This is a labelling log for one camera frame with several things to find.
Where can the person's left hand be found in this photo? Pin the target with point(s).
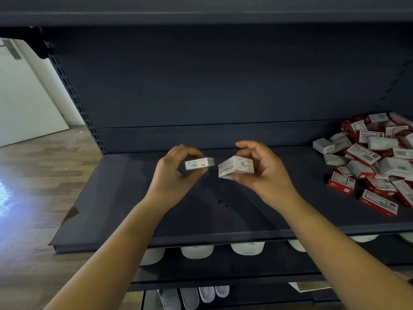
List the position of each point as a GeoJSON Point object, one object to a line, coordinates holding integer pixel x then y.
{"type": "Point", "coordinates": [169, 180]}

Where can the person's right forearm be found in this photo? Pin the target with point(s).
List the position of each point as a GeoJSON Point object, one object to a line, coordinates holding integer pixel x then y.
{"type": "Point", "coordinates": [348, 261]}

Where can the pile of red white boxes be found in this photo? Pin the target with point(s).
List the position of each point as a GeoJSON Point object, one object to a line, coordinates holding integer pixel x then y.
{"type": "Point", "coordinates": [374, 164]}

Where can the grey slipper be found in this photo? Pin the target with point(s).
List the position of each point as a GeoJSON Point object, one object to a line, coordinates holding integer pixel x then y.
{"type": "Point", "coordinates": [170, 300]}
{"type": "Point", "coordinates": [190, 299]}

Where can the person's right hand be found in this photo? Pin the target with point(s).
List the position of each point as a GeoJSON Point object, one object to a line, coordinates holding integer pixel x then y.
{"type": "Point", "coordinates": [268, 177]}

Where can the pink slipper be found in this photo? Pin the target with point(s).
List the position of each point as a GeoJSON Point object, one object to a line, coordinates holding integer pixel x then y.
{"type": "Point", "coordinates": [206, 293]}
{"type": "Point", "coordinates": [222, 290]}

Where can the small white box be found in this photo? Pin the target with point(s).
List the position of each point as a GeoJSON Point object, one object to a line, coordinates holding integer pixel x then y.
{"type": "Point", "coordinates": [235, 167]}
{"type": "Point", "coordinates": [199, 164]}

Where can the white paper card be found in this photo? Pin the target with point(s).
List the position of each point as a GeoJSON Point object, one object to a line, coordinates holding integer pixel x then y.
{"type": "Point", "coordinates": [310, 286]}

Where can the person's left forearm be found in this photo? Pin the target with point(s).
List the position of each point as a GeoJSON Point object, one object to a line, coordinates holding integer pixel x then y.
{"type": "Point", "coordinates": [106, 261]}

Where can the dark metal shelf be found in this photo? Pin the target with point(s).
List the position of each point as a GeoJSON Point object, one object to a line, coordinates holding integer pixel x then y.
{"type": "Point", "coordinates": [193, 80]}

